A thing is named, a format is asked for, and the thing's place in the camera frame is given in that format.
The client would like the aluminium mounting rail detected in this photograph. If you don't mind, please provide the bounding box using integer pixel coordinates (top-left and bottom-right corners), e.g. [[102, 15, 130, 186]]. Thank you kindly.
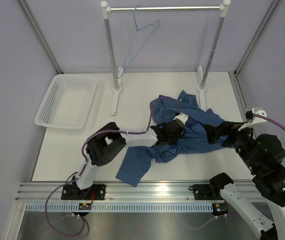
[[14, 181, 271, 202]]

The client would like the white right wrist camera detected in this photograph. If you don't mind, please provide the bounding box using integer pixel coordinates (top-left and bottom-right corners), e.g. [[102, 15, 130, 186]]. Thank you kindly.
[[238, 107, 267, 132]]

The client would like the white plastic basket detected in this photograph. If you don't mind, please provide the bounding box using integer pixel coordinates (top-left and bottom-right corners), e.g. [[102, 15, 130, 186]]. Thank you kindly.
[[34, 74, 98, 131]]

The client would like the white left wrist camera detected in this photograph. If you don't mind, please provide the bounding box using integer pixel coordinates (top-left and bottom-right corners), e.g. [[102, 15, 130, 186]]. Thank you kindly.
[[173, 112, 189, 126]]

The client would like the white slotted cable duct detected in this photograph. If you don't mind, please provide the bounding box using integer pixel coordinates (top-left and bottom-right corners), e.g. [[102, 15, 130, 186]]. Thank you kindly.
[[25, 202, 214, 213]]

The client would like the white and silver clothes rack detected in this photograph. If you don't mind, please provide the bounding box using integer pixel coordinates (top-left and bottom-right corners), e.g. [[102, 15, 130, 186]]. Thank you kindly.
[[100, 0, 232, 116]]

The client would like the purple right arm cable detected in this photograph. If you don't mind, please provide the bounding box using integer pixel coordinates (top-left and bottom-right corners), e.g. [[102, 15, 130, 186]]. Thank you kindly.
[[182, 114, 285, 231]]

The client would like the aluminium frame post left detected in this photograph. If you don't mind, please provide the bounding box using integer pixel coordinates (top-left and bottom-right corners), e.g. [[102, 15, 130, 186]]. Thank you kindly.
[[16, 0, 64, 75]]

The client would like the aluminium frame post right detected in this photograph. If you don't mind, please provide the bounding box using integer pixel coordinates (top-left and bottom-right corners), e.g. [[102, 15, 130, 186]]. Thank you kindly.
[[234, 0, 282, 77]]

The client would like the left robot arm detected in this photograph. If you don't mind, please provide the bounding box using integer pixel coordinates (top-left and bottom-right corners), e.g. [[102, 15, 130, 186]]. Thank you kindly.
[[70, 114, 188, 200]]

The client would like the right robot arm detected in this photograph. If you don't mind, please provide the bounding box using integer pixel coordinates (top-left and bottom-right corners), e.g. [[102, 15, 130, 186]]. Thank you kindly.
[[204, 114, 285, 240]]

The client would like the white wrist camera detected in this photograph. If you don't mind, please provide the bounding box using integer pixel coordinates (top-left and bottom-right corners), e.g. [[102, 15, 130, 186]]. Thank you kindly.
[[238, 107, 267, 132], [173, 112, 189, 126]]

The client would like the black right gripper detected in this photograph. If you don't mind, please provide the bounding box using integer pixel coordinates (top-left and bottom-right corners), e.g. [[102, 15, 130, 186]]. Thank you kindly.
[[203, 120, 260, 172]]

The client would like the aluminium frame post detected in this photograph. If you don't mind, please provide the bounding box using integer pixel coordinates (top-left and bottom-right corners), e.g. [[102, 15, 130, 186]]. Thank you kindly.
[[16, 0, 64, 75], [234, 0, 282, 77]]

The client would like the light blue wire hanger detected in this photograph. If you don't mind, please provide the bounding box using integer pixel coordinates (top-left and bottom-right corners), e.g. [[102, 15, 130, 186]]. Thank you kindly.
[[117, 5, 161, 79]]

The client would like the blue plaid shirt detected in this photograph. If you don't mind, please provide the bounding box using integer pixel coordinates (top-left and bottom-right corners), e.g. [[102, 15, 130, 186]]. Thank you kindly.
[[115, 90, 227, 187]]

